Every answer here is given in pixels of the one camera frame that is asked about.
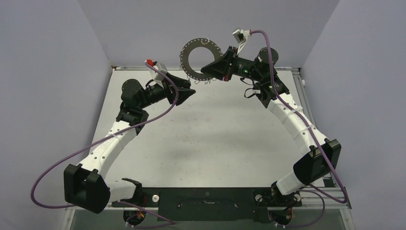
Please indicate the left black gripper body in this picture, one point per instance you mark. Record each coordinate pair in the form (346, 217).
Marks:
(156, 93)

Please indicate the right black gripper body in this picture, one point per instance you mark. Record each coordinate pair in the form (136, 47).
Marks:
(243, 67)

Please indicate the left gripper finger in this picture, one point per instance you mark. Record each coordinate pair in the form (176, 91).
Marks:
(182, 94)
(180, 83)

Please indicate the metal perforated ring plate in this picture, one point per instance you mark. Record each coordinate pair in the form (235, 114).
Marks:
(197, 53)

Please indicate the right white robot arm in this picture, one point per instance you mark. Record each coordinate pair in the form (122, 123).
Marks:
(319, 155)

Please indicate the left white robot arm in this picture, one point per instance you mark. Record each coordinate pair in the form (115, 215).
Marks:
(84, 184)

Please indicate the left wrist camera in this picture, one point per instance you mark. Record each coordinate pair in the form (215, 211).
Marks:
(158, 72)

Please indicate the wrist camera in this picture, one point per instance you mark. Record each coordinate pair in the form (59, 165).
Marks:
(241, 37)
(158, 72)

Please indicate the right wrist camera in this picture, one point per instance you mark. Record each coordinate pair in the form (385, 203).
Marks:
(241, 37)

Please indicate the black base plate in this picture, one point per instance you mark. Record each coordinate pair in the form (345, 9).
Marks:
(214, 204)

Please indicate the aluminium frame rail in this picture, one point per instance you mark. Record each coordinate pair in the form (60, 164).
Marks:
(300, 86)

